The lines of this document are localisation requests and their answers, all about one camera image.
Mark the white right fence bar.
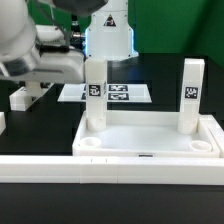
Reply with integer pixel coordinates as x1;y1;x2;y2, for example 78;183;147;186
204;115;224;158

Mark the white fence bar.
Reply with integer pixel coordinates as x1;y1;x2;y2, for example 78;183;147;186
204;115;224;158
0;156;224;185

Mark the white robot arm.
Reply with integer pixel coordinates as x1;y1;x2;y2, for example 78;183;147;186
0;0;85;84

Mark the white desk top tray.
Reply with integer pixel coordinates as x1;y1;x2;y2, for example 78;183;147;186
72;110;221;158

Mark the white front fence bar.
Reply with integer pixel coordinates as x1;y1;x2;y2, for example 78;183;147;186
0;156;224;185

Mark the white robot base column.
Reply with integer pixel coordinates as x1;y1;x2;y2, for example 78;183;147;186
85;0;138;61

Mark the black cable on base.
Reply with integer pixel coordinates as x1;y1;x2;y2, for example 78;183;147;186
68;13;84;51

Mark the white marker base plate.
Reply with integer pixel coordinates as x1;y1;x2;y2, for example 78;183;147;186
58;84;152;103

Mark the white block at left edge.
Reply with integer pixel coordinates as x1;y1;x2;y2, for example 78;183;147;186
0;112;6;135

